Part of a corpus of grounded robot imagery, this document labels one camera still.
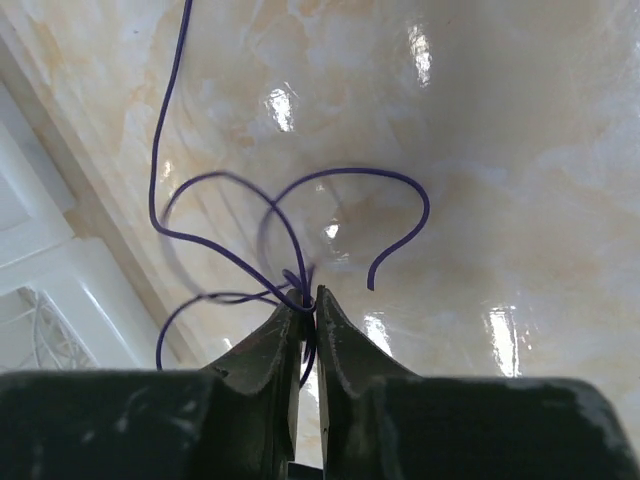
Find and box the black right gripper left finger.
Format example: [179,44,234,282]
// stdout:
[1,290,303,479]

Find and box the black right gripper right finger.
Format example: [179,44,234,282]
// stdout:
[316,287,639,479]

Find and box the wire pile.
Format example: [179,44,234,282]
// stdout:
[148,0,431,389]

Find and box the white compartment organizer tray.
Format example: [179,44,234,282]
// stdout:
[1,89,159,373]

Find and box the grey wire in tray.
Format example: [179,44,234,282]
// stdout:
[14,287,99,371]

